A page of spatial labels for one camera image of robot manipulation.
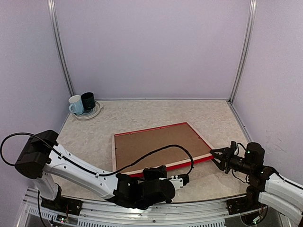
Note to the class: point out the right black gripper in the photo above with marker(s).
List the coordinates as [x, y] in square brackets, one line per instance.
[226, 151]

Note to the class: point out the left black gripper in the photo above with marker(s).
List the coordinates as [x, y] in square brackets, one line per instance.
[147, 173]

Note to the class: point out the red wooden picture frame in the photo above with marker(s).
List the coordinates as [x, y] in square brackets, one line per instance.
[201, 159]

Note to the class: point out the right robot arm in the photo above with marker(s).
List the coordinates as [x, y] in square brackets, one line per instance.
[266, 186]

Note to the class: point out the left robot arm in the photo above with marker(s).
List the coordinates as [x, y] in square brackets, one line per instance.
[43, 156]

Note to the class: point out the white plate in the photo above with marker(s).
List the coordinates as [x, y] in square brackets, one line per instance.
[91, 114]

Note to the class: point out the dark green mug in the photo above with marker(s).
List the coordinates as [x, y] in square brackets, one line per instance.
[88, 101]

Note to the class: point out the light blue mug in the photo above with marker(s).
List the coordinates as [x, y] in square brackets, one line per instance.
[75, 105]

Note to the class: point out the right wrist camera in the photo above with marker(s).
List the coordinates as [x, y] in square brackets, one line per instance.
[234, 148]

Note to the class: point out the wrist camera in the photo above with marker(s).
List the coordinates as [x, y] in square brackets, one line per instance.
[234, 148]
[179, 181]

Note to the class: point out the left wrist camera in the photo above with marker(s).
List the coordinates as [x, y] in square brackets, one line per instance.
[179, 181]

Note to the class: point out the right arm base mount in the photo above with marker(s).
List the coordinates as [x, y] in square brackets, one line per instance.
[245, 203]

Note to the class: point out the aluminium front rail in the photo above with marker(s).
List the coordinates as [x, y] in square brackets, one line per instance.
[209, 213]

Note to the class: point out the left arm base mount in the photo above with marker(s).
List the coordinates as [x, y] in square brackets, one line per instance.
[63, 204]

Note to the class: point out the right aluminium corner post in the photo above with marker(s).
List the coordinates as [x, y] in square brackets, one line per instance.
[245, 50]

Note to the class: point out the aluminium corner post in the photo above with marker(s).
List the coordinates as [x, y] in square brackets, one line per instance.
[59, 46]
[245, 50]

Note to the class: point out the left aluminium corner post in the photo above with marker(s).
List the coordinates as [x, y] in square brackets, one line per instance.
[59, 46]

